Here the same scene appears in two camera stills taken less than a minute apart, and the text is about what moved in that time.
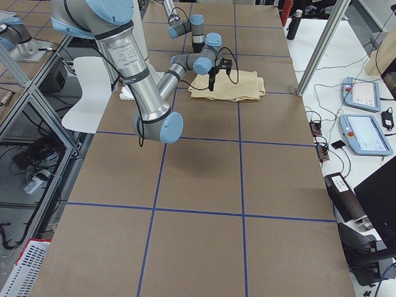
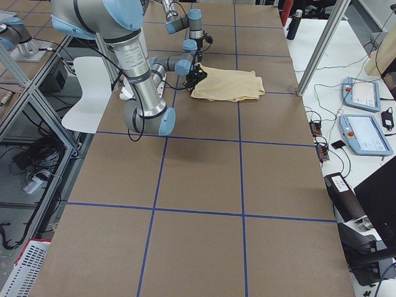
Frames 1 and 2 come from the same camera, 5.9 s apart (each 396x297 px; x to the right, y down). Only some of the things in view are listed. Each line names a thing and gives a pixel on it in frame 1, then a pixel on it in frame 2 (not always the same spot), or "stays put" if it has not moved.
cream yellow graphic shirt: [238, 85] stays put
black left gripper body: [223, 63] to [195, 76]
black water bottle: [294, 25] stays put
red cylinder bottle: [286, 10] stays put
